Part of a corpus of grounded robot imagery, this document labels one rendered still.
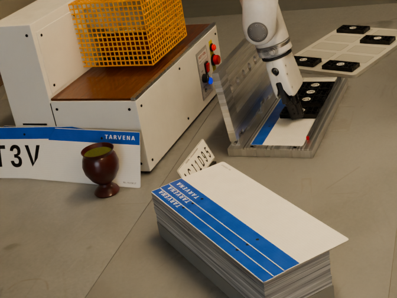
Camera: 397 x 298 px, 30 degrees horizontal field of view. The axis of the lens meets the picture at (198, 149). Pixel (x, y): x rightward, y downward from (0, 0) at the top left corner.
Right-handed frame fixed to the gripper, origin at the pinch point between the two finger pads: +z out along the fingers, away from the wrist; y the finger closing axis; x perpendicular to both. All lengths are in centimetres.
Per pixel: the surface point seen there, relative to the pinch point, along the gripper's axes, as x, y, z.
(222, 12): 105, 215, 14
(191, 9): 122, 214, 8
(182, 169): 16.5, -33.6, -4.3
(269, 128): 6.1, -4.8, 1.4
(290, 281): -18, -73, 1
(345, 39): 1, 64, 4
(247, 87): 10.6, 1.1, -8.3
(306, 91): 1.3, 15.8, 1.2
